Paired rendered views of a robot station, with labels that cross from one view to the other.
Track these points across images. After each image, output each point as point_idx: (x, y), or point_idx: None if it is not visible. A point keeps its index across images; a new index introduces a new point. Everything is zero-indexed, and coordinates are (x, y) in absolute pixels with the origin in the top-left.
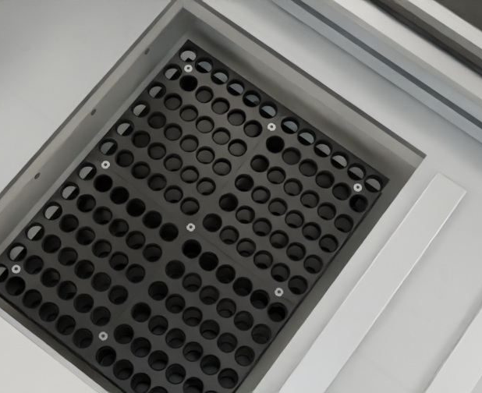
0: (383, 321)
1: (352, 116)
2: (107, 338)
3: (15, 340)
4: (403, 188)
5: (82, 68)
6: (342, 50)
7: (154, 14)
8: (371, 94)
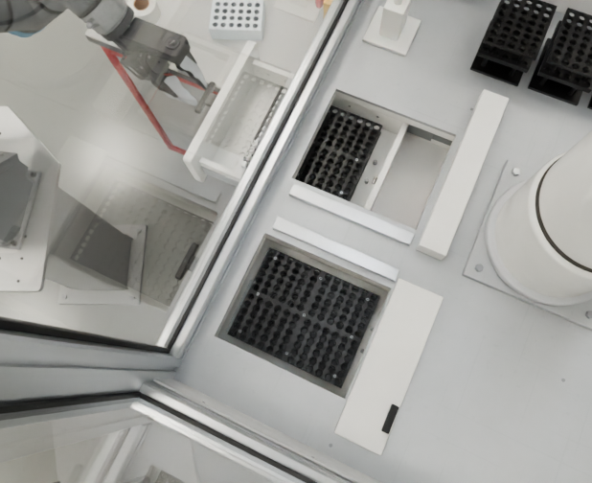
0: (329, 238)
1: (252, 263)
2: (352, 334)
3: (368, 359)
4: (279, 239)
5: (257, 366)
6: (229, 269)
7: (228, 344)
8: (245, 256)
